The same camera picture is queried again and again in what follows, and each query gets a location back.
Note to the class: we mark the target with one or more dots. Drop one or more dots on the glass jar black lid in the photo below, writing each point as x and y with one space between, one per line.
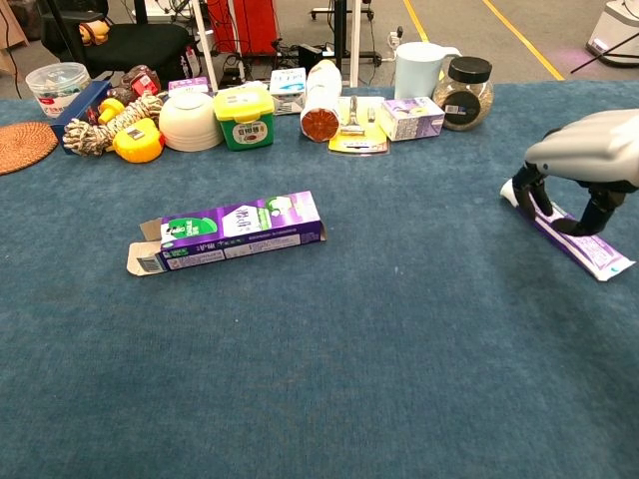
464 100

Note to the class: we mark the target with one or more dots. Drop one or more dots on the dark blue rectangular box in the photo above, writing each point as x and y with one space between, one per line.
80 107

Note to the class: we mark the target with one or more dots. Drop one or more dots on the small purple white carton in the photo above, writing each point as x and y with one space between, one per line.
187 86

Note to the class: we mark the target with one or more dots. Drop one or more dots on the white milk tea bottle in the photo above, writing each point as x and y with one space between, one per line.
322 95

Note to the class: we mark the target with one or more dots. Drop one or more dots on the white upright post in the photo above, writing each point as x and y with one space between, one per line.
355 40

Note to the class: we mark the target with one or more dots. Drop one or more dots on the brown yellow plush toy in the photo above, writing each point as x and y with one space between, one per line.
95 32

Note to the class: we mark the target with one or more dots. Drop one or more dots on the beige upturned bowl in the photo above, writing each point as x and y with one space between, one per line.
190 120

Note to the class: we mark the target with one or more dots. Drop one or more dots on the white power strip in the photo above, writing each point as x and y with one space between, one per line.
395 37

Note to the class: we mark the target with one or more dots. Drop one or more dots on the black power adapter box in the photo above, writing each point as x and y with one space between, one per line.
312 52

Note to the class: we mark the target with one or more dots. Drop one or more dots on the round woven rattan coaster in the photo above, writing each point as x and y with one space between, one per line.
25 147

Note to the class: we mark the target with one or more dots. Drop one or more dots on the white slanted frame leg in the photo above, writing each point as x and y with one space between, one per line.
205 45

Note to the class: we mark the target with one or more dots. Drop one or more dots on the green container yellow lid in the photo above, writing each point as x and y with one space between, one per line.
244 125

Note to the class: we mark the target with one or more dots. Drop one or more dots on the thin black rod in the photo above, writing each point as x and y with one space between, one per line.
604 55

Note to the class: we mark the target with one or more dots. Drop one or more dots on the clear plastic tub of clips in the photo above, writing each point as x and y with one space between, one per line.
50 90

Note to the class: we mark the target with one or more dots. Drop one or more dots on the brown sauce bottle yellow cap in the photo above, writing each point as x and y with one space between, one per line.
137 80

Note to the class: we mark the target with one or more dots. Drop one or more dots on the white machine housing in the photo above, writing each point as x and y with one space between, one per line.
614 30

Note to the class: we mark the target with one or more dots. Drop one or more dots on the razor on yellow card pack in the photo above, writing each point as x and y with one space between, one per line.
357 142

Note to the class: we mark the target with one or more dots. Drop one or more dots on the light blue plastic mug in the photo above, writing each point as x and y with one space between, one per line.
417 70

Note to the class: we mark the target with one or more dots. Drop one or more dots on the purple toothpaste box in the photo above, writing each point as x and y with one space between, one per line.
239 224

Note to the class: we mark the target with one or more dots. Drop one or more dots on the purple white drink carton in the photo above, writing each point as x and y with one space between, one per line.
412 120

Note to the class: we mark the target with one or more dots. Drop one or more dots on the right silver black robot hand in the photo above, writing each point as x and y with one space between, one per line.
589 144

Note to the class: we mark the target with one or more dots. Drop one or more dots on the red cabinet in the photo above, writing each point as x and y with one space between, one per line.
249 25

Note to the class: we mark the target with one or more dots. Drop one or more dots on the tan wooden board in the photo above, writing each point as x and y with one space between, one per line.
15 30

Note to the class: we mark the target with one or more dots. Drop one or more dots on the white blue milk carton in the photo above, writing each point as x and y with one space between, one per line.
288 85

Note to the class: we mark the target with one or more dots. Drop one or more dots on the yellow tape measure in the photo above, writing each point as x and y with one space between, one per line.
137 147

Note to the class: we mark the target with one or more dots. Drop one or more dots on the purple white toothpaste tube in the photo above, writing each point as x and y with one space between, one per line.
594 249

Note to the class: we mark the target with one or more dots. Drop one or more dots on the blue carpet table mat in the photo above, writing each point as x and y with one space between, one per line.
319 349

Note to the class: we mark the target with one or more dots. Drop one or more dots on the black office chair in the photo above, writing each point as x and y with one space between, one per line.
140 45

